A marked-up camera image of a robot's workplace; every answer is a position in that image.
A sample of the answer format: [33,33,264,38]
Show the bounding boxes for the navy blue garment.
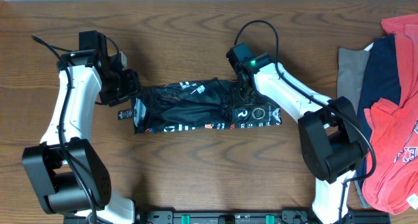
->
[354,33,402,189]

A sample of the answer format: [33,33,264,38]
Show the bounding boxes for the grey folded garment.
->
[336,48,370,208]

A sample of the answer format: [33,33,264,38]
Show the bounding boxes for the red t-shirt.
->
[362,14,417,215]

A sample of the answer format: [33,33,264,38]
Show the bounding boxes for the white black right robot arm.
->
[226,52,370,223]

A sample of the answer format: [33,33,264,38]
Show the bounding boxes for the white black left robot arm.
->
[22,50,135,223]

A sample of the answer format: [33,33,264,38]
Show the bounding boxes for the black orange-patterned jersey shirt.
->
[118,78,282,134]

